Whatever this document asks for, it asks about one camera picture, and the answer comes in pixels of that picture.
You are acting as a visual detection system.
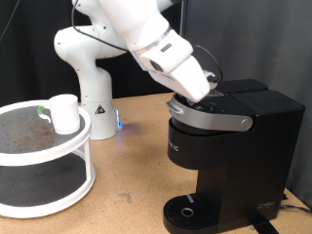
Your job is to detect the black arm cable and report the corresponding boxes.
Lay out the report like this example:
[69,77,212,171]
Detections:
[71,0,224,83]

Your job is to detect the black Keurig coffee machine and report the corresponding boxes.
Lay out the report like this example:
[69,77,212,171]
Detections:
[163,78,306,234]

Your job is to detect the thin black hanging cable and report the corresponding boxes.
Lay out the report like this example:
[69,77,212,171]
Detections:
[0,0,21,43]

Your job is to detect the grey partition panel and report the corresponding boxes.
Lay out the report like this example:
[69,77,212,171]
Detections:
[176,0,312,209]

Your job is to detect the braided power cable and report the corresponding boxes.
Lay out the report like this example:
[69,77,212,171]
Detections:
[279,204,312,215]

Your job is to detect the white two-tier turntable shelf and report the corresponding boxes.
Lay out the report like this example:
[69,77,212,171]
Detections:
[0,99,97,219]

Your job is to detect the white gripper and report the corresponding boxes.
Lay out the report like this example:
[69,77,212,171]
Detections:
[149,55,211,102]

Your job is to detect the white mug with green handle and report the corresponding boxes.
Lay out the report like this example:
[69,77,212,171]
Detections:
[37,94,82,136]

